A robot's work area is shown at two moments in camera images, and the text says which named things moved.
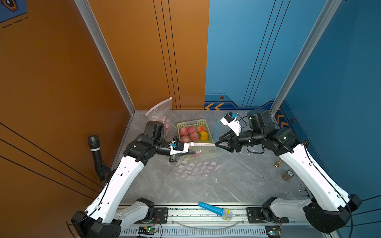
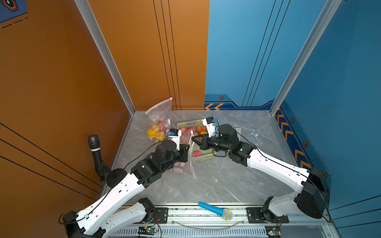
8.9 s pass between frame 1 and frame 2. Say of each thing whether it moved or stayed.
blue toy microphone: stayed
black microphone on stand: stayed
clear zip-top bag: stayed
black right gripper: moved
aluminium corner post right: stayed
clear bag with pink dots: moved
